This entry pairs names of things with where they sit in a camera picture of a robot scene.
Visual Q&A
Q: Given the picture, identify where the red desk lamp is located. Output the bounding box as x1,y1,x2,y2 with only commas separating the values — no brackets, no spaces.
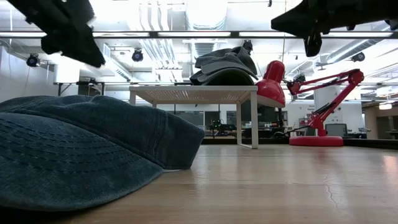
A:
255,60,365,147

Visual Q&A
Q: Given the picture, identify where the dark blue denim cap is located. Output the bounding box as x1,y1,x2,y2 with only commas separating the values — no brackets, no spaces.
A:
0,95,206,212

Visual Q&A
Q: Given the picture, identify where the thin hanging ceiling cable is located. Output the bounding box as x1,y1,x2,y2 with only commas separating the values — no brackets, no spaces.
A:
281,0,287,63

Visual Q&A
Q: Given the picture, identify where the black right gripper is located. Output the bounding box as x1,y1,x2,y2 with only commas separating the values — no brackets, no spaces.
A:
271,0,398,58

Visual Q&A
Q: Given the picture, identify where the white perforated metal shelf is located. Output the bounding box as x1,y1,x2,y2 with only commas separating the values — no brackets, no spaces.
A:
129,85,259,149

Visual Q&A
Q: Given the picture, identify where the black lamp cable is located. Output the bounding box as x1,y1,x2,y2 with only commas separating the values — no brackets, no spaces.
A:
272,125,310,139

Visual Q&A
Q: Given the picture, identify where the black table border rail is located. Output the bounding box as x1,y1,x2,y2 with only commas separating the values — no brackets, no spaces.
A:
201,138,398,150

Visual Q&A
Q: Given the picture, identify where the grey denim cap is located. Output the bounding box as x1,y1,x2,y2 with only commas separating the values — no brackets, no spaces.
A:
189,46,259,86

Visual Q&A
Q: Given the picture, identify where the black overhead frame bar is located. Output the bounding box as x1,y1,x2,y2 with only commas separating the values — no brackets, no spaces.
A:
0,30,398,40

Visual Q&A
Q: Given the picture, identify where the silver ventilation duct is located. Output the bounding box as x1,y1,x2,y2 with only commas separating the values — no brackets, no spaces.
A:
185,0,229,31

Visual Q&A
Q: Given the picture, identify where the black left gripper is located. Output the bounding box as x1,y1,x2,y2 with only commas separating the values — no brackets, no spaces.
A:
6,0,106,68

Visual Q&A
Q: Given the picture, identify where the grey background monitor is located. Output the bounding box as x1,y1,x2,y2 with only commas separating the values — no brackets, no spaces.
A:
325,123,348,138

